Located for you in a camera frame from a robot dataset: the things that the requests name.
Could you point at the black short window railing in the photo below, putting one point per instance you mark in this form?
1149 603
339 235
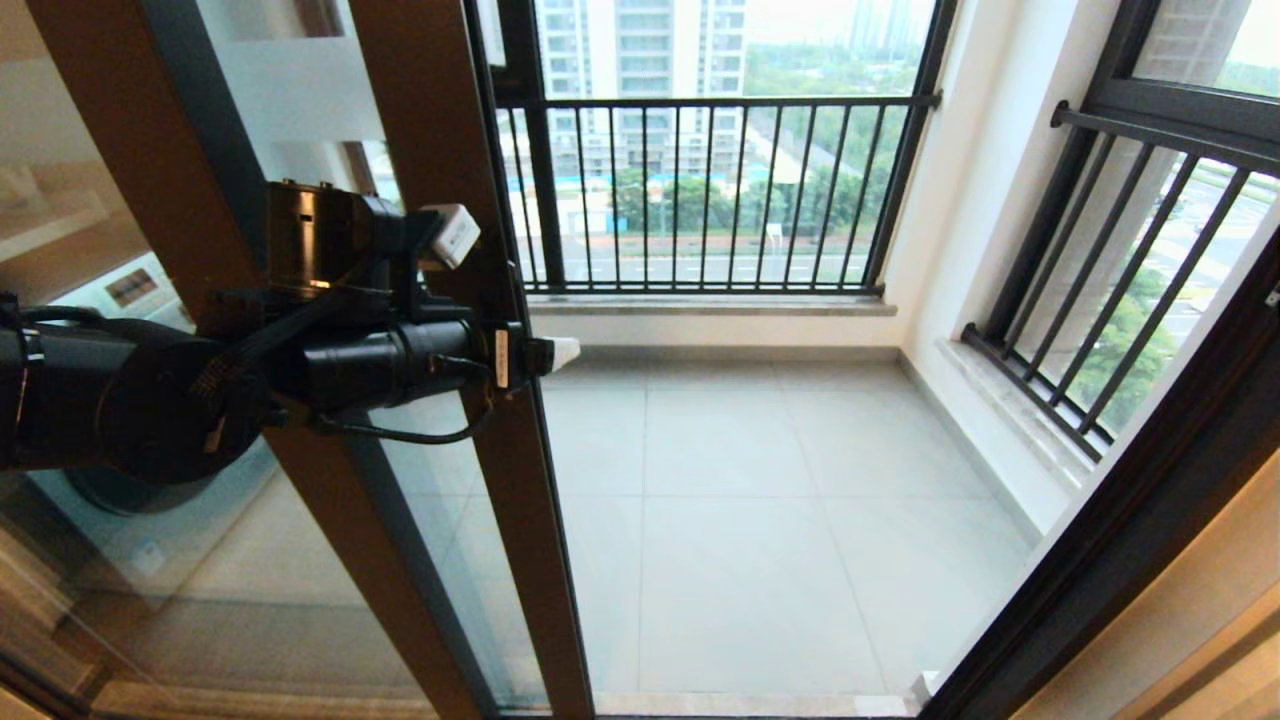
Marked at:
1040 398

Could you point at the long grey stone window sill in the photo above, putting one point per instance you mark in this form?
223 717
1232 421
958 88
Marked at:
740 305

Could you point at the brown-framed fixed glass door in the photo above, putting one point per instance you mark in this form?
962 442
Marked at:
120 100

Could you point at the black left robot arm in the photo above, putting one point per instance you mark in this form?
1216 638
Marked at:
120 400

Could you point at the cream wall shelf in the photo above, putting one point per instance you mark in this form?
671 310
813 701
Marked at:
50 225

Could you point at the dark wide window frame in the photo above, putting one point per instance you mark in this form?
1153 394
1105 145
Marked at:
520 60

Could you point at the dark narrow window frame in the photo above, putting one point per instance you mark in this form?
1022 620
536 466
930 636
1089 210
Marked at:
1180 103

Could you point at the short grey stone window sill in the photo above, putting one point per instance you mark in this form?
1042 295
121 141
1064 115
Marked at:
1000 405

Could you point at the dark door frame jamb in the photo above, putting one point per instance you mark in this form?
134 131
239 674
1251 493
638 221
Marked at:
1110 560

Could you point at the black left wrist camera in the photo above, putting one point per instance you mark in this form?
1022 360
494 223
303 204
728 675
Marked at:
500 358

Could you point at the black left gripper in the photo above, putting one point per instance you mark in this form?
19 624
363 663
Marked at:
330 240

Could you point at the black long window railing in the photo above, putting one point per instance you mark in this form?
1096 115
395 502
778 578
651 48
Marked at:
720 101

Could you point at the beige wooden door casing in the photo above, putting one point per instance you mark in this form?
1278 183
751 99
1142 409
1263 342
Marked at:
1200 620

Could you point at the silver front-load washing machine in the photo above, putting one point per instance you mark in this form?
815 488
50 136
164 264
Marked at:
150 540

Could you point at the brown-framed sliding glass door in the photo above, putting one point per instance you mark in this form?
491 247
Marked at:
520 550

